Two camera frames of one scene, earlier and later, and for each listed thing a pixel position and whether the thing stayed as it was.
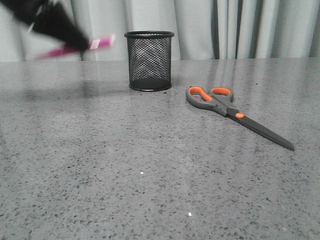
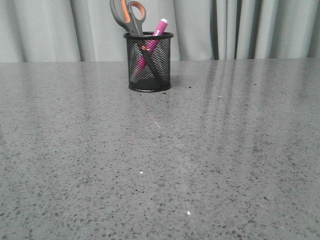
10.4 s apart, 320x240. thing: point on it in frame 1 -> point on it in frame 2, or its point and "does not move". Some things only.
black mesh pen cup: x=149 y=59 does not move
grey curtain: x=202 y=29 does not move
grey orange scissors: x=220 y=98 -> x=147 y=57
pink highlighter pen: x=68 y=50 -> x=142 y=61
